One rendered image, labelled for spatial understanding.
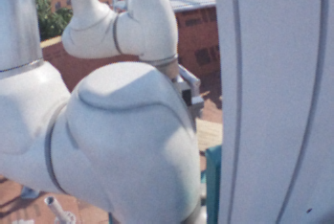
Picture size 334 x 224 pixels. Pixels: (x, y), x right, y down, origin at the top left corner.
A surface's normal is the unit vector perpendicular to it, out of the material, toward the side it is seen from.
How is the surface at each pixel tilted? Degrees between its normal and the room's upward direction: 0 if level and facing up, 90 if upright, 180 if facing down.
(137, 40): 92
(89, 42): 103
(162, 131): 70
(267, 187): 90
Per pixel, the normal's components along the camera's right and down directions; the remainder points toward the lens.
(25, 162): -0.15, 0.13
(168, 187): 0.49, 0.32
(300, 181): 0.25, 0.43
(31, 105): 0.63, -0.16
